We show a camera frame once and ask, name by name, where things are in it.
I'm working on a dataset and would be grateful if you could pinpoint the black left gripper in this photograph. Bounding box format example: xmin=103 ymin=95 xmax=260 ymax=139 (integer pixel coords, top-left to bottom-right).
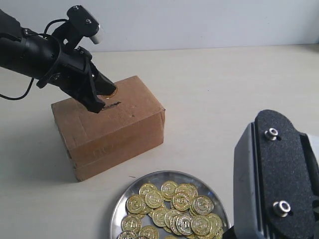
xmin=36 ymin=37 xmax=117 ymax=113

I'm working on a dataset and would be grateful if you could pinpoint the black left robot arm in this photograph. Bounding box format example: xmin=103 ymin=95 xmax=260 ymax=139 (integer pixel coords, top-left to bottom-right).
xmin=0 ymin=5 xmax=117 ymax=113

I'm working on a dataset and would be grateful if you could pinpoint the brown cardboard slot box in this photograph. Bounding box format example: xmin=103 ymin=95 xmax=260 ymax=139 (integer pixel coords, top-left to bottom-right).
xmin=51 ymin=76 xmax=165 ymax=181

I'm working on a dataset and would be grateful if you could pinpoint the gold coin centre low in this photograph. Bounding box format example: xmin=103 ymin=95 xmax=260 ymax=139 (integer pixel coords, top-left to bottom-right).
xmin=152 ymin=207 xmax=168 ymax=228

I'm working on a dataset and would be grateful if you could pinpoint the round steel plate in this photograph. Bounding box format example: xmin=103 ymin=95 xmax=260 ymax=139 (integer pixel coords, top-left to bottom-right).
xmin=109 ymin=170 xmax=231 ymax=239

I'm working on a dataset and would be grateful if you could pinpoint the gold coin bottom edge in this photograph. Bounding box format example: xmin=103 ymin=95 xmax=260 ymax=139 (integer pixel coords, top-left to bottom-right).
xmin=117 ymin=230 xmax=138 ymax=239

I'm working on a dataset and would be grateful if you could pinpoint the shiny gold coin front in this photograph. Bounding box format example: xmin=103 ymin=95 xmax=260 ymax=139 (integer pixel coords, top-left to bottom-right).
xmin=176 ymin=214 xmax=193 ymax=236

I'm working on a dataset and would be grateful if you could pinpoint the thin black cable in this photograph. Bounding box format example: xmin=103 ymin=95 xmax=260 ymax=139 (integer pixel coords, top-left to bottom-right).
xmin=0 ymin=19 xmax=67 ymax=101

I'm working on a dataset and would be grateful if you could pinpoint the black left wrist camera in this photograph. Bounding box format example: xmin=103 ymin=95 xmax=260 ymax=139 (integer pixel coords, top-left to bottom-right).
xmin=52 ymin=5 xmax=103 ymax=51

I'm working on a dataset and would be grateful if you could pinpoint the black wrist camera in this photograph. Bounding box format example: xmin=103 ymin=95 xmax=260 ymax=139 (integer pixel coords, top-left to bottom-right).
xmin=223 ymin=110 xmax=319 ymax=239
xmin=52 ymin=5 xmax=103 ymax=51

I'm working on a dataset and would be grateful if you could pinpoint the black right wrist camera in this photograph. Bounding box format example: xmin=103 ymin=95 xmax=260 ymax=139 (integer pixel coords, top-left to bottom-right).
xmin=223 ymin=110 xmax=319 ymax=239

